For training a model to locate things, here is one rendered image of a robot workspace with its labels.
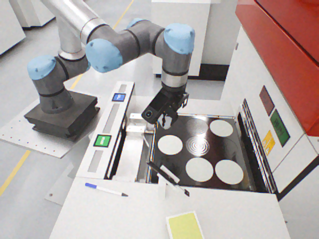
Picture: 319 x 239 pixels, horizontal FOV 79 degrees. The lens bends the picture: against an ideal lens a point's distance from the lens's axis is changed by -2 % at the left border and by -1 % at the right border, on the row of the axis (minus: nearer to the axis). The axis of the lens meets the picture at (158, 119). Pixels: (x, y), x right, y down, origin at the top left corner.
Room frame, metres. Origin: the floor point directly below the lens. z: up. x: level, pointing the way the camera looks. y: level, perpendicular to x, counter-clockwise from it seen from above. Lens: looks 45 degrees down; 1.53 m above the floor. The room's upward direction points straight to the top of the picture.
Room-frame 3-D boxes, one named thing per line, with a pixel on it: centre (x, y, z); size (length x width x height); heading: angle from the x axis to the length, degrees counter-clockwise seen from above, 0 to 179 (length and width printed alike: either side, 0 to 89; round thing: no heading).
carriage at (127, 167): (0.49, 0.11, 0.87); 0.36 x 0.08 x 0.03; 175
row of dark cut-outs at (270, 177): (0.48, -0.37, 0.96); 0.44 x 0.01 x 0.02; 175
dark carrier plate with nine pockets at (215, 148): (0.48, -0.16, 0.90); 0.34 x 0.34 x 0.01; 85
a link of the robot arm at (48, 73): (0.75, 0.49, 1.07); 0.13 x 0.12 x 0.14; 141
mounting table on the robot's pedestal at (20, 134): (0.74, 0.52, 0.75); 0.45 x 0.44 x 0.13; 72
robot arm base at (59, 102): (0.74, 0.50, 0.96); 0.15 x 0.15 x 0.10
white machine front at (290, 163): (0.66, -0.40, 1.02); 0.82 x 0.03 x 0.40; 175
